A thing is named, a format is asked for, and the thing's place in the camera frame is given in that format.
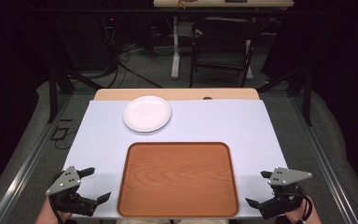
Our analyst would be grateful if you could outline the black floor cables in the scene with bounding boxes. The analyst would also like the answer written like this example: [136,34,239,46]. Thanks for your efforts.
[103,41,166,90]

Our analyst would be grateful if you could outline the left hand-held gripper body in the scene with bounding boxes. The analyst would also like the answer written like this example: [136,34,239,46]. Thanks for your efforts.
[45,165,99,217]

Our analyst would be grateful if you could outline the person's right hand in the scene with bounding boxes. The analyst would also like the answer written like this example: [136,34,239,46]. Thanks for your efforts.
[279,196,324,224]

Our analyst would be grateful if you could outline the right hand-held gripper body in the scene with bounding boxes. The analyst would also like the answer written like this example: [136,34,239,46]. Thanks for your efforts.
[258,166,313,220]

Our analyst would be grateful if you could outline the light wooden table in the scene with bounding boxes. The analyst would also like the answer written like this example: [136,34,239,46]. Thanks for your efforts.
[92,88,261,102]

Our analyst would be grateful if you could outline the person's left hand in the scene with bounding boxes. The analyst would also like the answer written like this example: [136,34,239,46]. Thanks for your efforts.
[34,197,73,224]

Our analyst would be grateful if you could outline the white table mat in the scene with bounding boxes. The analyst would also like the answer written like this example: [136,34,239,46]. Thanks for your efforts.
[62,99,289,219]

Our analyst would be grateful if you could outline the white round plate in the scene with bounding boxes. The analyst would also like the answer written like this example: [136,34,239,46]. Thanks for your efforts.
[122,95,172,133]

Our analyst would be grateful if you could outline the white desk leg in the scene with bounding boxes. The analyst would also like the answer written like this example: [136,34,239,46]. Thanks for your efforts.
[244,39,255,81]
[171,16,182,80]

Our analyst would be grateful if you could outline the black metal stand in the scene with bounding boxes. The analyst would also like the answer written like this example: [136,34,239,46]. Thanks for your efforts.
[255,66,313,127]
[47,63,104,124]

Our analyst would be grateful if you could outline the metal floor rail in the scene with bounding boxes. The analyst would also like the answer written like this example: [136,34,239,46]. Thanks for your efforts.
[0,92,74,224]
[291,96,358,224]

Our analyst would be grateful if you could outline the black horizontal frame bar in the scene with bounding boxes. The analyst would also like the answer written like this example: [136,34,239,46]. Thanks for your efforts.
[24,7,358,16]

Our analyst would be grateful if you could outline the black folding chair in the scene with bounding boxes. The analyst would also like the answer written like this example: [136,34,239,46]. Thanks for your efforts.
[189,17,259,89]

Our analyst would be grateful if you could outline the brown wooden tray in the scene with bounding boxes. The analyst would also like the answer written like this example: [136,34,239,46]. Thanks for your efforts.
[117,141,241,218]

